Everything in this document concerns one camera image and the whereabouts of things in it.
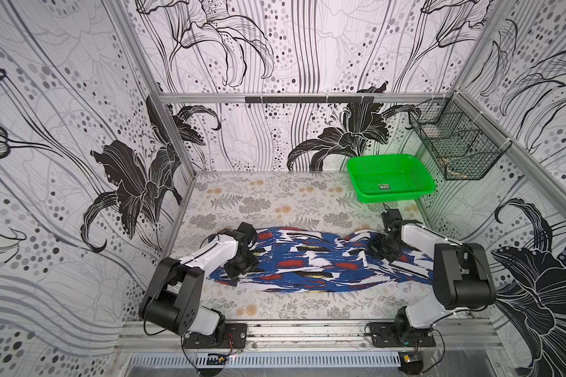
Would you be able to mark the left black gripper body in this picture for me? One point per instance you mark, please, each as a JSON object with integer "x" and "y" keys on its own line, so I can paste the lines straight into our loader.
{"x": 240, "y": 264}

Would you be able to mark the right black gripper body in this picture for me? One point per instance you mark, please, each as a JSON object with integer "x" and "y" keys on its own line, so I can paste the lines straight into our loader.
{"x": 384, "y": 245}

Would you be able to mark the blue patterned long pants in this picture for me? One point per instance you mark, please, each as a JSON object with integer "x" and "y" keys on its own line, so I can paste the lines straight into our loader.
{"x": 296, "y": 260}

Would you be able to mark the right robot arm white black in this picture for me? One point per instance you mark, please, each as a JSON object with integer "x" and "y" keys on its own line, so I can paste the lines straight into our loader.
{"x": 461, "y": 281}

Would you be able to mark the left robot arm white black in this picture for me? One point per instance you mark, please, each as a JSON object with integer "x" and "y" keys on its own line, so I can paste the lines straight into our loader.
{"x": 173, "y": 299}

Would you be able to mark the green plastic basket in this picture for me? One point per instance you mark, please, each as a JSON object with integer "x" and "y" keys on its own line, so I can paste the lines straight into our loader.
{"x": 405, "y": 174}

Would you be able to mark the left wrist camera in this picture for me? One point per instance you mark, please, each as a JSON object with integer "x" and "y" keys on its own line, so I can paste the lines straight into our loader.
{"x": 249, "y": 231}

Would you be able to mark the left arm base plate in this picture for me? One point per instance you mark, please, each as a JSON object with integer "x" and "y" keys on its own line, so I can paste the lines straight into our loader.
{"x": 226, "y": 335}

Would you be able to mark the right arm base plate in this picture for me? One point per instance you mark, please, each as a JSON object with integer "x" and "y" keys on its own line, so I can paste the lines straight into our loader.
{"x": 387, "y": 334}

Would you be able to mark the white slotted cable duct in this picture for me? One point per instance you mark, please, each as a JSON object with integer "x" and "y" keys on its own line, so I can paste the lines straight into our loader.
{"x": 270, "y": 360}

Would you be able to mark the black wire basket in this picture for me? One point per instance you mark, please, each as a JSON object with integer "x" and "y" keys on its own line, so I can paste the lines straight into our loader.
{"x": 459, "y": 147}

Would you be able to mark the black bar on rail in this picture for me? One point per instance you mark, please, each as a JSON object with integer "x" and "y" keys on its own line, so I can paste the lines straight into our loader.
{"x": 307, "y": 99}

